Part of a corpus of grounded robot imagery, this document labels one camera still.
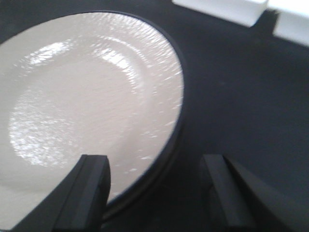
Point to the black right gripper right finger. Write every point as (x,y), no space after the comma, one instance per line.
(236,200)

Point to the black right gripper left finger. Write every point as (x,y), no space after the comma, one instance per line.
(77,203)

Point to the beige round plate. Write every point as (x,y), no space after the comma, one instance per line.
(100,83)

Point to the right white plastic bin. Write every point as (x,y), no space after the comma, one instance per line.
(293,20)

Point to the white plastic bin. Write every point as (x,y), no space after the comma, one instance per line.
(293,20)
(242,12)

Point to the middle white plastic bin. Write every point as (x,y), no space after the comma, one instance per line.
(242,12)

